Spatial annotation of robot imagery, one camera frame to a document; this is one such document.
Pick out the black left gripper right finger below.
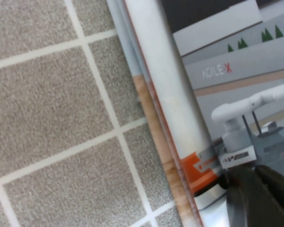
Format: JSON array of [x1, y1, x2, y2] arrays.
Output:
[[254, 165, 284, 218]]

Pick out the grey checked tablecloth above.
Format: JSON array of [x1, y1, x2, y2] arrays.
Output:
[[0, 0, 183, 227]]

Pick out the robotics brochure booklet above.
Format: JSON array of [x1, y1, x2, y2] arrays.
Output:
[[106, 0, 202, 227]]

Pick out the AgileX brochure with robot cover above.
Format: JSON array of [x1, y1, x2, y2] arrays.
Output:
[[123, 0, 284, 227]]

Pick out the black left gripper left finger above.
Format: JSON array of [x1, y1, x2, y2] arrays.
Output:
[[219, 166, 284, 227]]

